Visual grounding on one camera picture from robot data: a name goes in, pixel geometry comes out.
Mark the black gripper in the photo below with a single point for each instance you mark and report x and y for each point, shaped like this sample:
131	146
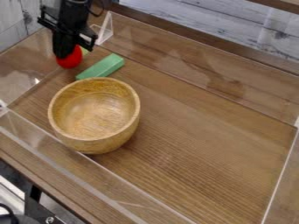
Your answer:
66	18

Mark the green rectangular block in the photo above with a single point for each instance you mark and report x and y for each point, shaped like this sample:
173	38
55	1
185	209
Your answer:
103	68

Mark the clear acrylic corner bracket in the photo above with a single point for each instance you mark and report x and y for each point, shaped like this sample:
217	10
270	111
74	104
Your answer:
103	30

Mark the wooden bowl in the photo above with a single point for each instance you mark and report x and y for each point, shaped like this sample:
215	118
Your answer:
94	114

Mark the red plush strawberry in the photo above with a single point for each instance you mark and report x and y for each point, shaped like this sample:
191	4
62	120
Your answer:
74	59

